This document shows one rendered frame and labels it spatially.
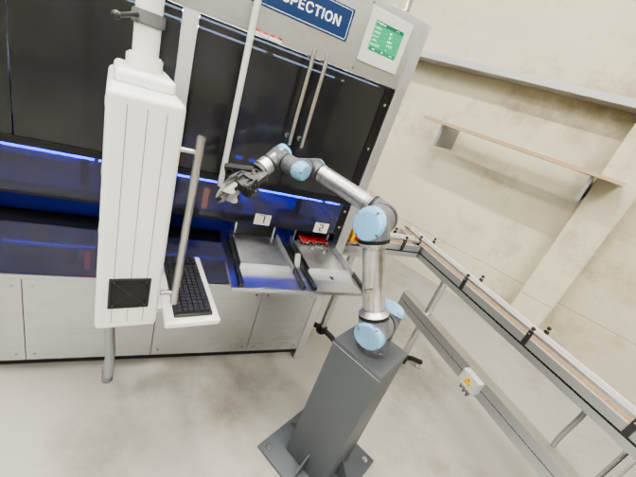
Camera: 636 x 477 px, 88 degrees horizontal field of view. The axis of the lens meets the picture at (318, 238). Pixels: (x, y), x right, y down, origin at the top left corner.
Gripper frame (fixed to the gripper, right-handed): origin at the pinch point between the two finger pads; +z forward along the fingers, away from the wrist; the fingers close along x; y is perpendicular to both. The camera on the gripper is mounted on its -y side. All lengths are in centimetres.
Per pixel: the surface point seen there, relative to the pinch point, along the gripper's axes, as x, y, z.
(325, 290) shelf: 48, 42, -15
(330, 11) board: -35, -11, -80
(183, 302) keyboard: 24.9, 9.5, 33.1
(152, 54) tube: -44.1, -18.4, -4.4
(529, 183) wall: 151, 104, -286
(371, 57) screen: -18, 5, -91
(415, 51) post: -17, 16, -111
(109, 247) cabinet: -12.8, 1.5, 38.6
